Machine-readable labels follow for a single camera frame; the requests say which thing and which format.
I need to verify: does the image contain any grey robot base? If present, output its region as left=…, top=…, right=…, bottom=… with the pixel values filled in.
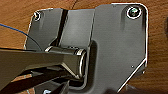
left=24, top=3, right=150, bottom=93

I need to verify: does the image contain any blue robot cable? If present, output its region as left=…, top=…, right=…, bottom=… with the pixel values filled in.
left=0, top=23, right=45, bottom=52

